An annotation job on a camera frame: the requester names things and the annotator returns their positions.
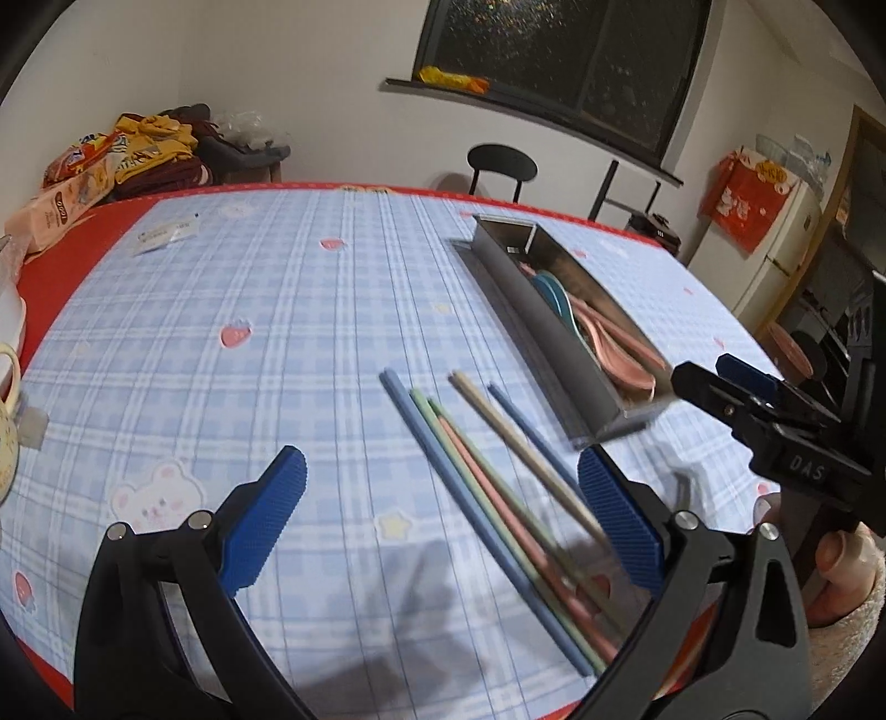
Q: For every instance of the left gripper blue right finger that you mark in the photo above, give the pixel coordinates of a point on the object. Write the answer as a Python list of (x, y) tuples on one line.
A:
[(631, 515)]

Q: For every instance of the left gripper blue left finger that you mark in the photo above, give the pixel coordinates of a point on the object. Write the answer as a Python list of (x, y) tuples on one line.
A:
[(254, 515)]

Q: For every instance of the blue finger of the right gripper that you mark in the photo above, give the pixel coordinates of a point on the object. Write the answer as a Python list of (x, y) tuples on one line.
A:
[(715, 396), (758, 383)]

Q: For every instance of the pink plastic spoon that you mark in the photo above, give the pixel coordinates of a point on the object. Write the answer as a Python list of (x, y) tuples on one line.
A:
[(623, 370)]

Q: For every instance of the pink chopstick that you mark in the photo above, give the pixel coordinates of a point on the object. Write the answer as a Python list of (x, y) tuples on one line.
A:
[(624, 338), (545, 565)]

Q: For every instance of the blue chopstick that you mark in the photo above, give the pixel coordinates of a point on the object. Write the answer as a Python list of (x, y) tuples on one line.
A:
[(536, 438), (399, 394)]

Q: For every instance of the green chopstick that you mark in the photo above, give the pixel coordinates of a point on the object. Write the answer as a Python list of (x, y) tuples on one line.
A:
[(537, 595), (541, 534)]

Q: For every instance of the blue plastic spoon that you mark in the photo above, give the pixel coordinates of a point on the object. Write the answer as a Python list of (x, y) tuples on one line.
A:
[(540, 285)]

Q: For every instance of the green plastic spoon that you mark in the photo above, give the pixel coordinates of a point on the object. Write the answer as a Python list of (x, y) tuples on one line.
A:
[(565, 306)]

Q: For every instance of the person's right hand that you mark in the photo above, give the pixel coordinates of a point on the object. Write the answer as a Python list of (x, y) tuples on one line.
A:
[(848, 566)]

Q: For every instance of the pink waste bin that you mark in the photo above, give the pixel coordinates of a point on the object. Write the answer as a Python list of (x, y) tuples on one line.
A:
[(787, 356)]

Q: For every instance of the white refrigerator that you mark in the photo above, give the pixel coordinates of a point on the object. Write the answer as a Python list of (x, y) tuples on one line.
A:
[(749, 283)]

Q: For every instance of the stainless steel utensil tray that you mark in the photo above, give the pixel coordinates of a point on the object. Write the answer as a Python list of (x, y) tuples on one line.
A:
[(512, 251)]

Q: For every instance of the red hanging cloth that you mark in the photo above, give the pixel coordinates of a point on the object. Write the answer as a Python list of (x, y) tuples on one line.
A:
[(746, 195)]

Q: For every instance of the dark rice cooker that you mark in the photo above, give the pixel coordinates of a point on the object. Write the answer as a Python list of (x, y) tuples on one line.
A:
[(655, 227)]

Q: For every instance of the plaid blue tablecloth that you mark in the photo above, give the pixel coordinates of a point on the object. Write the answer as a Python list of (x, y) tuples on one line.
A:
[(170, 377)]

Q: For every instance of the black metal rack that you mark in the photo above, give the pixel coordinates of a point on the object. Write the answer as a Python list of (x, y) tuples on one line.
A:
[(625, 188)]

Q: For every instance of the yellow cartoon mug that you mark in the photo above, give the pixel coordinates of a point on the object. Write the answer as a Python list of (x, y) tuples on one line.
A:
[(9, 443)]

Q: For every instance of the black round stool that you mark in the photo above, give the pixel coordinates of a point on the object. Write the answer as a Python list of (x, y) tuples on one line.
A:
[(505, 161)]

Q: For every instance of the white paper tag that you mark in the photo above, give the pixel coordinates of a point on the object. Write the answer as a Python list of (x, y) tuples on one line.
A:
[(165, 234)]

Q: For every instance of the dark window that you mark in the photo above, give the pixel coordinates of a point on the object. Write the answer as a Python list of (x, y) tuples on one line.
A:
[(616, 73)]

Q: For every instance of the clear plastic jar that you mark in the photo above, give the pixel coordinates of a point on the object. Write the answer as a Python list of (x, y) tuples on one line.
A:
[(13, 309)]

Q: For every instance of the red snack bag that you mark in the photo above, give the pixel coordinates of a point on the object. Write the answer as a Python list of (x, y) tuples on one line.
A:
[(88, 150)]

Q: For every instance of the yellow snack bag on sill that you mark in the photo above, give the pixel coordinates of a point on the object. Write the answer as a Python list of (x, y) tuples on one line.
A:
[(441, 79)]

